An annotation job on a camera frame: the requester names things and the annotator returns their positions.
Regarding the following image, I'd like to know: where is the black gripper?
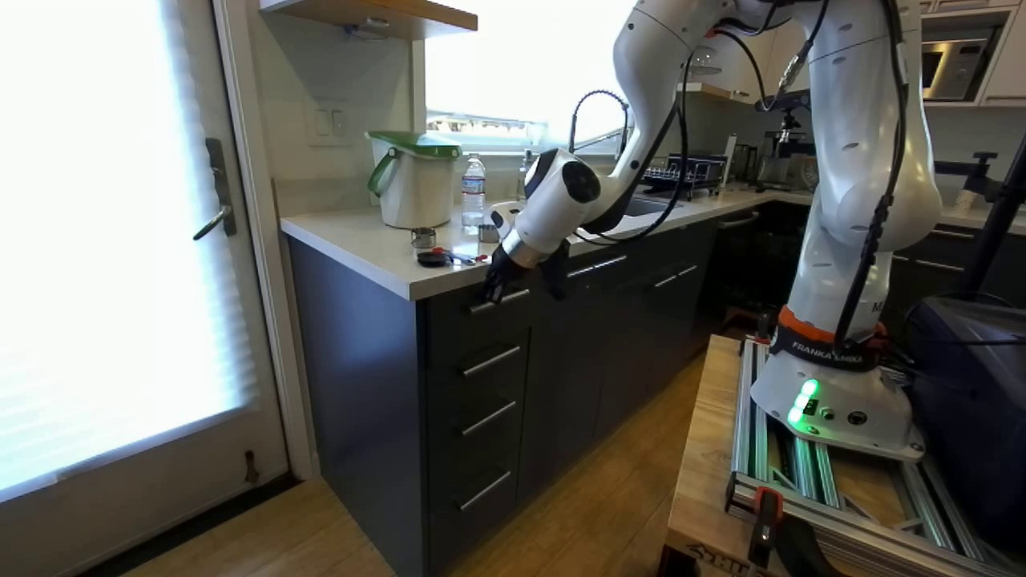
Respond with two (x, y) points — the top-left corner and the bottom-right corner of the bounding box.
(481, 239), (570, 302)

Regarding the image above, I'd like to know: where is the wooden drawer with dark front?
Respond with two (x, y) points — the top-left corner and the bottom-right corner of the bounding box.
(427, 285), (536, 354)

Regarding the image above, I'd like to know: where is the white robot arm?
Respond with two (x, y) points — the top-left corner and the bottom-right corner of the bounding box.
(484, 0), (939, 460)

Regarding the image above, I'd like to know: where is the black round object on counter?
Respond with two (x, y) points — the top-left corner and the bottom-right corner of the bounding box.
(416, 245), (451, 268)

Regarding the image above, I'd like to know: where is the clear plastic water bottle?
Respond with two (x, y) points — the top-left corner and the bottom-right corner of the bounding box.
(463, 154), (488, 245)

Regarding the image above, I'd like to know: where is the white bin with green lid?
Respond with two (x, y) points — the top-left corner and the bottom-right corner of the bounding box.
(365, 132), (463, 232)

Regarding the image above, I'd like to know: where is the kitchen faucet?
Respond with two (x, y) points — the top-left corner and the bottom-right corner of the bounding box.
(566, 90), (630, 157)

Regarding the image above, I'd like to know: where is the dark kitchen cabinet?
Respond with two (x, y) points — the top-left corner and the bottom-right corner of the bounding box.
(290, 225), (714, 577)

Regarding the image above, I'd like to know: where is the steel microwave oven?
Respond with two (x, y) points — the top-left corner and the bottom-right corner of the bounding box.
(920, 14), (1008, 102)

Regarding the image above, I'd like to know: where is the wooden wall shelf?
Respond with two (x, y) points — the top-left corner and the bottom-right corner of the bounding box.
(261, 0), (479, 38)

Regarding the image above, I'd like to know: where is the white door with handle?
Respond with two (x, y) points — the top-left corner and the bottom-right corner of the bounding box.
(0, 0), (290, 577)

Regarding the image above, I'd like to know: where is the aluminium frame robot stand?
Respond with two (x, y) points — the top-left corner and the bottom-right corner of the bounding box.
(726, 337), (1026, 577)

